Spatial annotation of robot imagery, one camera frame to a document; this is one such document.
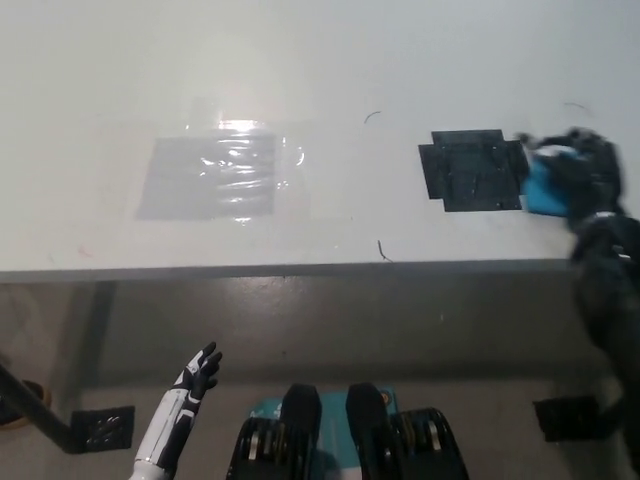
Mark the grey tape patch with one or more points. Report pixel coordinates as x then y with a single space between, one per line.
180 192

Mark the black teal robot body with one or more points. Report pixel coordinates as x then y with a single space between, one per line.
305 435

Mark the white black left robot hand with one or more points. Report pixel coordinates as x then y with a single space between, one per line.
172 415

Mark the grey table leg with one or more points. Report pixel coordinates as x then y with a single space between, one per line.
95 340

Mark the round dark stand foot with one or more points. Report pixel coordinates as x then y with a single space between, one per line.
36 392

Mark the clear plastic film sheet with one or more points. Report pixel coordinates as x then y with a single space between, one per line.
295 195

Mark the blue soft sponge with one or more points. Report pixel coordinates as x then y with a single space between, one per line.
545 192

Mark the black tape marked spot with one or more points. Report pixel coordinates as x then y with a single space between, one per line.
470 172

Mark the black metal stand bar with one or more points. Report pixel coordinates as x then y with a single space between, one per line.
37 410

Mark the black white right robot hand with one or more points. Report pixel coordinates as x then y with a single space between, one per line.
595 175

